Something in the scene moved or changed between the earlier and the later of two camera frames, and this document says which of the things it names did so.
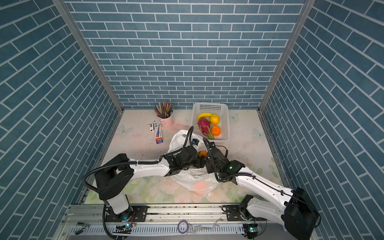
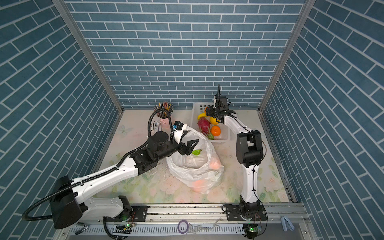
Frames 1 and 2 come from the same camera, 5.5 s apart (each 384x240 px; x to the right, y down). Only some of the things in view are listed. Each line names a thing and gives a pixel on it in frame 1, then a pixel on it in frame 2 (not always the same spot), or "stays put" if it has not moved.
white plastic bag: x=196 y=179 stays put
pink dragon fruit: x=205 y=125 stays put
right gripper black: x=208 y=166 -> x=209 y=112
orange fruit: x=215 y=130 stays put
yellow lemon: x=214 y=119 stays put
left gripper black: x=200 y=161 -> x=188 y=150
